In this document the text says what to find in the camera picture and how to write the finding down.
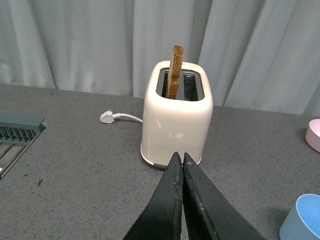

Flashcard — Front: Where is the grey curtain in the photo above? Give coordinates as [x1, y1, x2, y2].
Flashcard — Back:
[0, 0, 320, 116]

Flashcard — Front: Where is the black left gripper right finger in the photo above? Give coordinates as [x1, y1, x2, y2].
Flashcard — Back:
[183, 153, 264, 240]

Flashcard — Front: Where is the blue cup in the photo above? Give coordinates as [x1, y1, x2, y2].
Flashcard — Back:
[279, 193, 320, 240]

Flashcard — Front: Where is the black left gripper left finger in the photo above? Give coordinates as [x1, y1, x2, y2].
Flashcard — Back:
[124, 152, 184, 240]

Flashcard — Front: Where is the pink bowl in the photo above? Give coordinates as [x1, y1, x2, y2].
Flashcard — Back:
[305, 119, 320, 153]

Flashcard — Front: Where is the green dish rack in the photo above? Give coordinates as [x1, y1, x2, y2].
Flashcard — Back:
[0, 112, 46, 178]

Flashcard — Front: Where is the white toaster cable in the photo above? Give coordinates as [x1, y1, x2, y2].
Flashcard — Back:
[112, 112, 144, 124]

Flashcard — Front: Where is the white toaster power plug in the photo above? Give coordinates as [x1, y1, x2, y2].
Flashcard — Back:
[99, 109, 115, 124]

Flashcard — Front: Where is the slice of toast bread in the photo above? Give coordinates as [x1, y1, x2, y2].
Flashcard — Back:
[166, 45, 184, 100]

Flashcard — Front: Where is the cream white toaster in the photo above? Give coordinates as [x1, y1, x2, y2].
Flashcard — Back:
[140, 60, 213, 168]

